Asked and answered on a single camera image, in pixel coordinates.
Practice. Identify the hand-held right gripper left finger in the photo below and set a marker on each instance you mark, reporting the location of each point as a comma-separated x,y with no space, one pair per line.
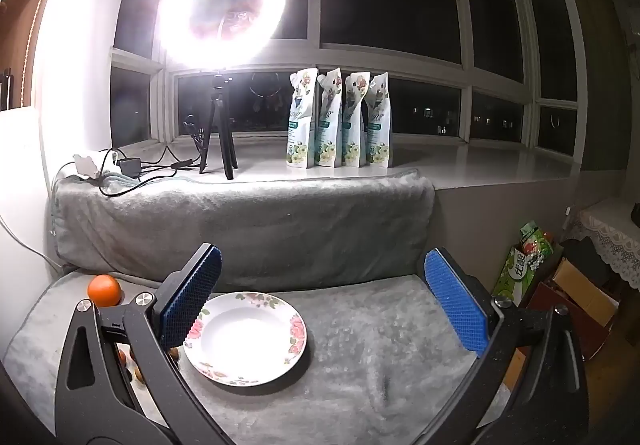
192,295

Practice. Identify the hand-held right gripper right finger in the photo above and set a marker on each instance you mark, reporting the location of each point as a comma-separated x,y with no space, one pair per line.
457,300

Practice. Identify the floral rim white plate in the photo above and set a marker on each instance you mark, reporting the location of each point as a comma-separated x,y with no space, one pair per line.
245,340

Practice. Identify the large smooth orange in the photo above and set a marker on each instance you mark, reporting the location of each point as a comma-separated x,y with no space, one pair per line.
104,290

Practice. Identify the red cherry tomato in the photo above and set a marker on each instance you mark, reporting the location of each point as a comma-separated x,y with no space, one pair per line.
122,358

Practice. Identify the green printed carton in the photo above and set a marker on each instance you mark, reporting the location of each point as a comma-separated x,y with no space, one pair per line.
512,280

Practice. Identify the grey plush cushion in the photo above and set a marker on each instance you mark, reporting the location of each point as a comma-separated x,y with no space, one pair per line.
250,225

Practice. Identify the green printed packet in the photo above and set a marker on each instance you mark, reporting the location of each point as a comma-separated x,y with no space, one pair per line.
537,245

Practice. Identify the dark red box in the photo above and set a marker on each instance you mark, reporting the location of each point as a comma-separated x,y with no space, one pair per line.
565,325

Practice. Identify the brown cardboard box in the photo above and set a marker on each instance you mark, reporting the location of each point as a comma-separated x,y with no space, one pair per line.
585,290

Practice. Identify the folded light blue towel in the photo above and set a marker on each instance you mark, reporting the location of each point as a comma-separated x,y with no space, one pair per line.
117,182

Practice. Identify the white window sill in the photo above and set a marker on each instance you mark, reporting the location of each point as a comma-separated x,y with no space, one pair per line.
475,165

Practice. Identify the black power adapter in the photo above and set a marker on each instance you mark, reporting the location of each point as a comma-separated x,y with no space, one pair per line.
130,167

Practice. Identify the white lace tablecloth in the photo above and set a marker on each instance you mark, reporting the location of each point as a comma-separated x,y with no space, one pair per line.
612,240

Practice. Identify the black tripod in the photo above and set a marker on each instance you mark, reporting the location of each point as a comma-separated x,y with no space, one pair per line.
218,125

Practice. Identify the white floral refill pouch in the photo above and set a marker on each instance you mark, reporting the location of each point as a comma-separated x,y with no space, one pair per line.
301,125
379,125
355,125
329,125

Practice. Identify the wooden cabinet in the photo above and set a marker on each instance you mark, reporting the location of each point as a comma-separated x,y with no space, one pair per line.
20,15

